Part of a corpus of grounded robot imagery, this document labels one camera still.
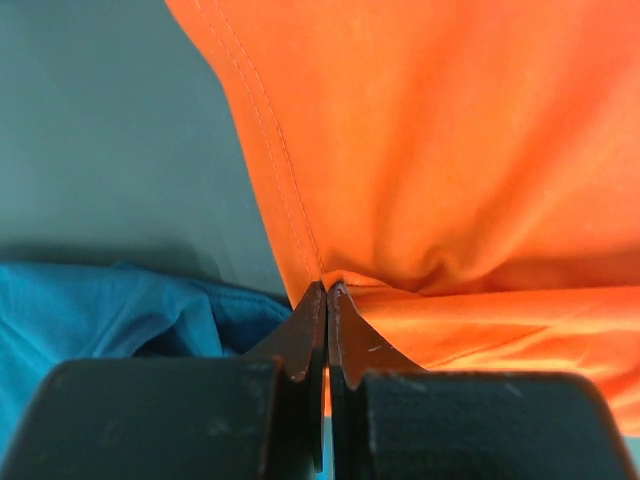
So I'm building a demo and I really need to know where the orange t shirt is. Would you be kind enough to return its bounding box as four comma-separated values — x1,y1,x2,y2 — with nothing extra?
168,1,639,436

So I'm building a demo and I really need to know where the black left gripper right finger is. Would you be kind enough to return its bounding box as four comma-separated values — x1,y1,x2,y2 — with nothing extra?
327,283,638,479

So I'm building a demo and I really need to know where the folded blue t shirt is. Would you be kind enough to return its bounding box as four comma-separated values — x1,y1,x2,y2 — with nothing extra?
1,262,291,445

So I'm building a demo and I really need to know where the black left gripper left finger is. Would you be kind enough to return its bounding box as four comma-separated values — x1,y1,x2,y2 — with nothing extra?
1,282,326,479

